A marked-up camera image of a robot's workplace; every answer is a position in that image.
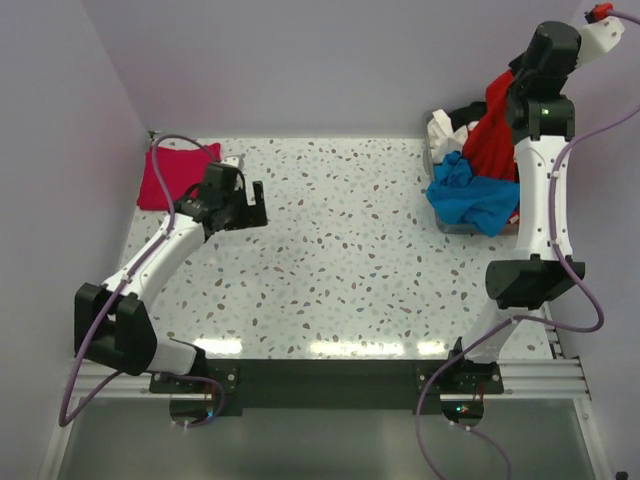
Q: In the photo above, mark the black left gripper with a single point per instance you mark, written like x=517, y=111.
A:
x=245, y=211

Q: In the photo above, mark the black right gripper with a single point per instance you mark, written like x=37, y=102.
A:
x=516, y=80

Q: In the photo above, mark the red t-shirt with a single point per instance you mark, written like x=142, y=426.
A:
x=489, y=148

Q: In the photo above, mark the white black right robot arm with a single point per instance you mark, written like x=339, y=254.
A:
x=542, y=122

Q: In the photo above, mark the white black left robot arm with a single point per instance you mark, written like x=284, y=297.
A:
x=112, y=321

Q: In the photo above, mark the black t-shirt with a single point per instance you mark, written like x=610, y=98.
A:
x=463, y=116

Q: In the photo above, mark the white t-shirt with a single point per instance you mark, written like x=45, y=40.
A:
x=442, y=139

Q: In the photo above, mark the blue t-shirt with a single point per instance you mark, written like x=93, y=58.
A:
x=461, y=198

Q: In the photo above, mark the clear plastic bin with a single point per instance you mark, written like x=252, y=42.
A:
x=510, y=229

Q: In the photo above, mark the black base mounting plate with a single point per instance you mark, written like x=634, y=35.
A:
x=369, y=384

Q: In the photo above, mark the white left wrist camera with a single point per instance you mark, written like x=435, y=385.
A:
x=234, y=161

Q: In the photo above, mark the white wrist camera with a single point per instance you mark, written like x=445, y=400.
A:
x=234, y=161
x=601, y=33

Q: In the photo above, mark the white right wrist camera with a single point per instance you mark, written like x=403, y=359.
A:
x=601, y=33

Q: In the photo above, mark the aluminium rail frame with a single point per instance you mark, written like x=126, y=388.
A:
x=456, y=387

